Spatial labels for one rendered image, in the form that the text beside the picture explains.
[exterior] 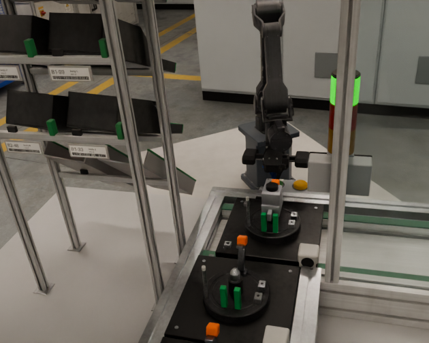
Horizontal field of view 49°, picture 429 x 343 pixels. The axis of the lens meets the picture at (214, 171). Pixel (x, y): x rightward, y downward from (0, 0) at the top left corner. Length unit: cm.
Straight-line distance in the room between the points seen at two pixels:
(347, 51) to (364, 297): 54
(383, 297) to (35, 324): 80
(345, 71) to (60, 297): 87
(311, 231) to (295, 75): 312
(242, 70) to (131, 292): 334
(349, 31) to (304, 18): 327
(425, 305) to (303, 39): 325
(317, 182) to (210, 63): 356
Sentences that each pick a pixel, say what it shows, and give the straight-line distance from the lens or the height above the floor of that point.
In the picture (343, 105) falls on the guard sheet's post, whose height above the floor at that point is 137.
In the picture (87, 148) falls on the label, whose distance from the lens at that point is 97.
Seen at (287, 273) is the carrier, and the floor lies 97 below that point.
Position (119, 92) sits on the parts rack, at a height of 141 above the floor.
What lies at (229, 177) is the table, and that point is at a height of 86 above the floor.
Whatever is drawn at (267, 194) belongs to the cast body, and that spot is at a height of 108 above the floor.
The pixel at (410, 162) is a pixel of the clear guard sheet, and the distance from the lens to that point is 92.
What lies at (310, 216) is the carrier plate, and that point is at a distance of 124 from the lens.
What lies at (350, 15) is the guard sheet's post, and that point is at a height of 152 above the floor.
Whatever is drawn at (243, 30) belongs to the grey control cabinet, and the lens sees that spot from 425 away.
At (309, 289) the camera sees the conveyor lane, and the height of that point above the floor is 95.
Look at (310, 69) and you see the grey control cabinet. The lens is 419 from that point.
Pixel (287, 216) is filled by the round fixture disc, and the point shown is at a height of 99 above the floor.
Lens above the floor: 170
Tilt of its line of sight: 30 degrees down
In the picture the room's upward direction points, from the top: 5 degrees counter-clockwise
